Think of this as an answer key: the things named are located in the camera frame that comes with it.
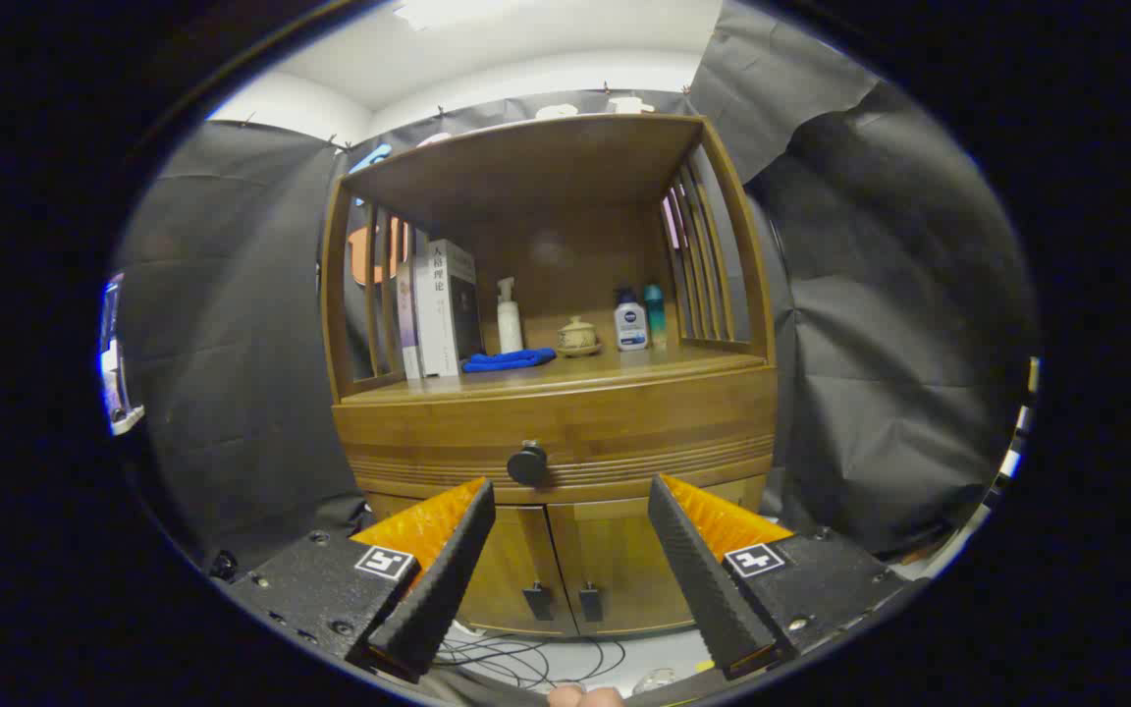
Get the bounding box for beige lidded tea cup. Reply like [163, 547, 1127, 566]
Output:
[556, 315, 603, 358]

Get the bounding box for white pump bottle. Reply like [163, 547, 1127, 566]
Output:
[496, 277, 524, 355]

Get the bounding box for black floor cables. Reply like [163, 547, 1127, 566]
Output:
[433, 628, 630, 693]

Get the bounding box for black round drawer knob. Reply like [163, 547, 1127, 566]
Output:
[507, 442, 549, 487]

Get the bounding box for wooden cabinet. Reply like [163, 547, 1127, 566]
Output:
[320, 113, 780, 639]

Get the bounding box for wooden countertop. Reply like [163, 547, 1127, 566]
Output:
[345, 339, 768, 404]

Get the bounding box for ceiling light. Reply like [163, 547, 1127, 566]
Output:
[394, 0, 488, 30]

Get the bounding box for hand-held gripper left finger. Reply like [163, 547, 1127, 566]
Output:
[227, 478, 496, 685]

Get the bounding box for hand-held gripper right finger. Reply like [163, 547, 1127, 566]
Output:
[648, 474, 910, 680]

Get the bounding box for teal slim bottle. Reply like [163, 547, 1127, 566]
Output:
[644, 285, 669, 349]

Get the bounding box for white blue lotion bottle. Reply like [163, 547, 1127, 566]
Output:
[613, 287, 649, 353]

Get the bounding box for thick white portrait book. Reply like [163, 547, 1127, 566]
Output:
[412, 239, 484, 379]

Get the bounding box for wooden drawer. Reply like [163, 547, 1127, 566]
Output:
[333, 365, 780, 504]

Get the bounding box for blue folded cloth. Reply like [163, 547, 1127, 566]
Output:
[461, 348, 558, 374]

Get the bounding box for thin pale purple book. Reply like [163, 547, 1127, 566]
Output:
[395, 250, 423, 381]

